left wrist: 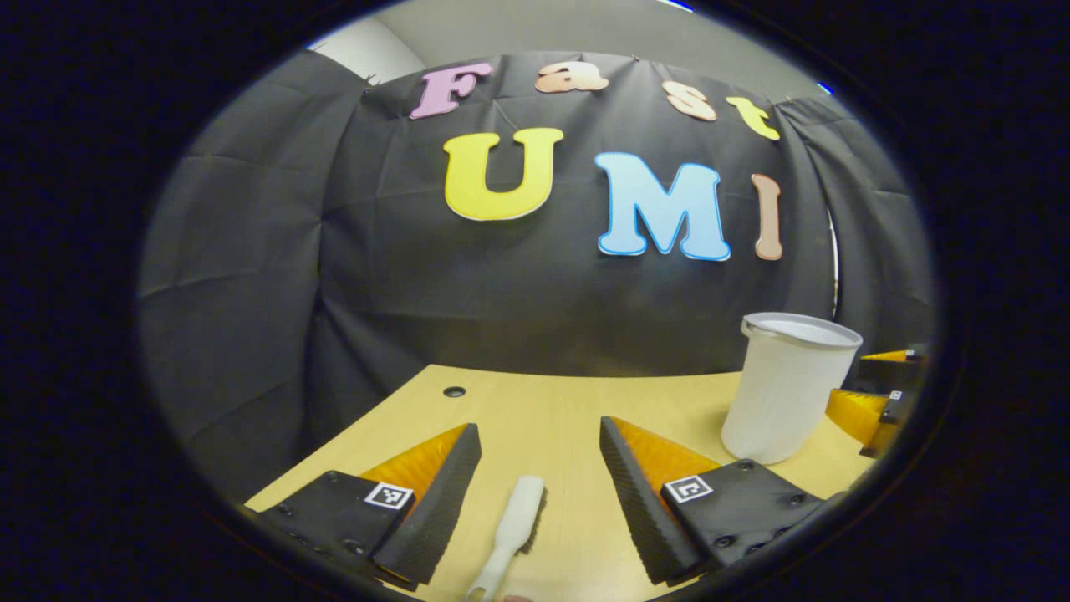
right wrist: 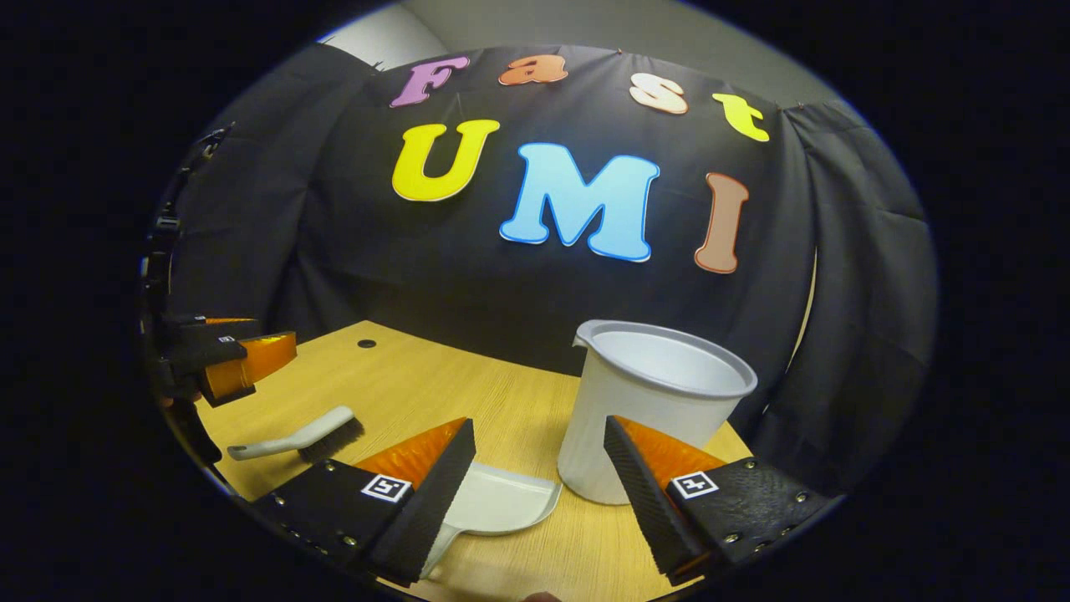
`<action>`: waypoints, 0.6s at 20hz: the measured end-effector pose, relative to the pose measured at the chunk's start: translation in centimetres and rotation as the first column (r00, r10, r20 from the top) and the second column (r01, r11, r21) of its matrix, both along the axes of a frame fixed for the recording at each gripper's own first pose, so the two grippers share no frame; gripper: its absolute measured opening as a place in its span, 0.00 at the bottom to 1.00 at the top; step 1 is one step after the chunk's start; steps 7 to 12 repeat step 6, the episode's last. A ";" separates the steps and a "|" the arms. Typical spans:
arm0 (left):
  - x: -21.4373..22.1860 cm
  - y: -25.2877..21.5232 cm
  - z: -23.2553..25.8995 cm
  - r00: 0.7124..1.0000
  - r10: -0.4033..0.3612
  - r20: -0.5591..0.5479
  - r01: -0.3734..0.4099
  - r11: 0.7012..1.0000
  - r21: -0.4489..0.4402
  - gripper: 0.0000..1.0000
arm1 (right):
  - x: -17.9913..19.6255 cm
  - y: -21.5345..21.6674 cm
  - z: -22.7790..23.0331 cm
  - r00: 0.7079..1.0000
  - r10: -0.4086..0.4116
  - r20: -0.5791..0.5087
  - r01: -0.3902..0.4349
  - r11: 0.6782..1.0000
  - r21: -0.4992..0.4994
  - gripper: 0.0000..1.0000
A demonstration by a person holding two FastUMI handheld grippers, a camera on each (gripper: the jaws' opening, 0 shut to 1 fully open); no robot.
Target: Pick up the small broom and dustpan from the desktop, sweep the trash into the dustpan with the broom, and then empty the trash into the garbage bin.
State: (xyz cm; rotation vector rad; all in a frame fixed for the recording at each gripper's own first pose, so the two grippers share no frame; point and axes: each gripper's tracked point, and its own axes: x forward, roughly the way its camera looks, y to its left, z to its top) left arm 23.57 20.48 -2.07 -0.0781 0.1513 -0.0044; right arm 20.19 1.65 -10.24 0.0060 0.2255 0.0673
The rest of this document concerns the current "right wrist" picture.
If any white ribbed garbage bin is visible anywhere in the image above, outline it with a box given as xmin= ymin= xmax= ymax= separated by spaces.
xmin=556 ymin=319 xmax=759 ymax=507

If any wooden desktop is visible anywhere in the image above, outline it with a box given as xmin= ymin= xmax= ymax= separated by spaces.
xmin=194 ymin=319 xmax=753 ymax=602

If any small grey broom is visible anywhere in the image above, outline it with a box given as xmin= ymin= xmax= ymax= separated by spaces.
xmin=226 ymin=405 xmax=366 ymax=466

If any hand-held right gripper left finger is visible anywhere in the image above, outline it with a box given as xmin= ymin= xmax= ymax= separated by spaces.
xmin=251 ymin=416 xmax=477 ymax=588

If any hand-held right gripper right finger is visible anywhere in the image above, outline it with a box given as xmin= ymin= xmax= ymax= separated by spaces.
xmin=602 ymin=415 xmax=837 ymax=588

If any grey plastic dustpan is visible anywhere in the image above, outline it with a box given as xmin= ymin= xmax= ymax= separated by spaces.
xmin=418 ymin=462 xmax=563 ymax=579

